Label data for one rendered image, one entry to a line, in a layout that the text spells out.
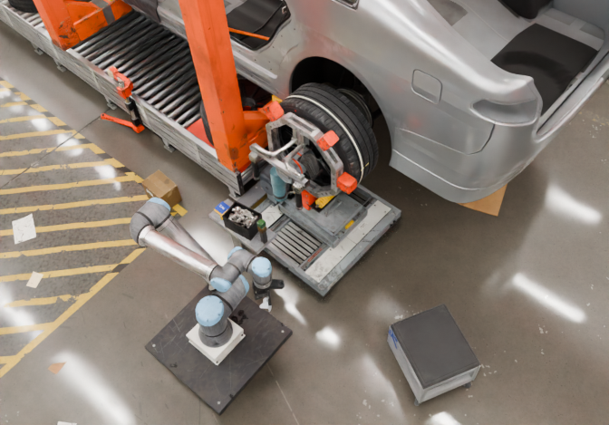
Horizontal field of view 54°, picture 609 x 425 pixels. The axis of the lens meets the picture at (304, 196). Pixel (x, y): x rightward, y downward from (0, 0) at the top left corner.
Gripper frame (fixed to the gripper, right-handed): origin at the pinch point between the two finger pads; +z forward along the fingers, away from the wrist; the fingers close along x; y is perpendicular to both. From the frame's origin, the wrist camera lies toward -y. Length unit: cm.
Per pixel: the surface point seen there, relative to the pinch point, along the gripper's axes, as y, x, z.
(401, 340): -68, 30, 27
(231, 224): 9, -61, 17
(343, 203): -68, -77, 43
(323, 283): -42, -29, 57
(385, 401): -57, 51, 60
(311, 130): -41, -71, -43
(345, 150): -57, -57, -39
